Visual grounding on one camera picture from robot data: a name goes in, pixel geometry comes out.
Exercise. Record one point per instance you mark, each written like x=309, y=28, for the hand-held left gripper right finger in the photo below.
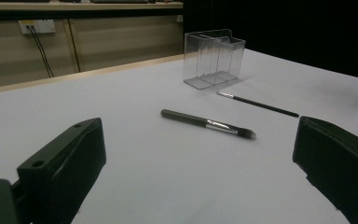
x=338, y=161

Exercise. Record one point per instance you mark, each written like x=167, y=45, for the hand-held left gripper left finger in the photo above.
x=65, y=168

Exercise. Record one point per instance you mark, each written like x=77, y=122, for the thick black makeup brush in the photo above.
x=195, y=120

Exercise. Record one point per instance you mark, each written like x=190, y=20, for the clear acrylic organizer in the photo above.
x=213, y=59

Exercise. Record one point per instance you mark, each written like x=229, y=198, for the thin black makeup brush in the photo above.
x=261, y=104

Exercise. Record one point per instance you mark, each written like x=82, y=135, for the wooden shelf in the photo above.
x=74, y=6

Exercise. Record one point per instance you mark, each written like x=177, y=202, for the white wall socket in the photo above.
x=42, y=26

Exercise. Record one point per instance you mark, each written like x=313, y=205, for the small white wall box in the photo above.
x=179, y=18

